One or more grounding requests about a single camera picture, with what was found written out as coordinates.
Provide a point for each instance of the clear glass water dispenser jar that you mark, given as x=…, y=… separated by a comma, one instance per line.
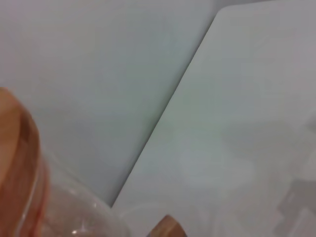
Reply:
x=74, y=217

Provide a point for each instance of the wooden dispenser stand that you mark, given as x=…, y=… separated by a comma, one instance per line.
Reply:
x=168, y=228

